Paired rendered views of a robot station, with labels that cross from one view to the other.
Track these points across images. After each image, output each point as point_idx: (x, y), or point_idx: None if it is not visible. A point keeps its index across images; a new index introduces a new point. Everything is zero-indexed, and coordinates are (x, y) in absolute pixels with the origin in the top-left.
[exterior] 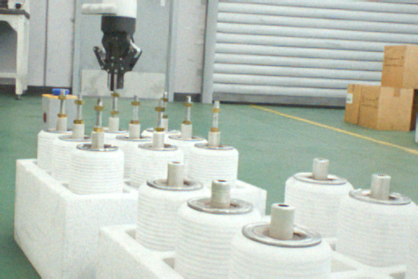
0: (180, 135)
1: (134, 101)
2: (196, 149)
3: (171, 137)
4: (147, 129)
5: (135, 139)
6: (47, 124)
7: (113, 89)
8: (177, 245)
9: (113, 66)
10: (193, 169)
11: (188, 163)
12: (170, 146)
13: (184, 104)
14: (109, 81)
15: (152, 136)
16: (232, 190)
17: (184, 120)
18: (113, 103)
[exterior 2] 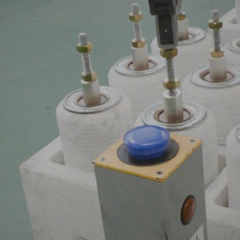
0: (132, 71)
1: (219, 20)
2: (209, 39)
3: (165, 65)
4: (110, 104)
5: (236, 65)
6: (202, 206)
7: (178, 38)
8: None
9: (156, 2)
10: None
11: (207, 62)
12: (238, 41)
13: (141, 16)
14: (176, 27)
15: (130, 101)
16: None
17: (138, 41)
18: (173, 67)
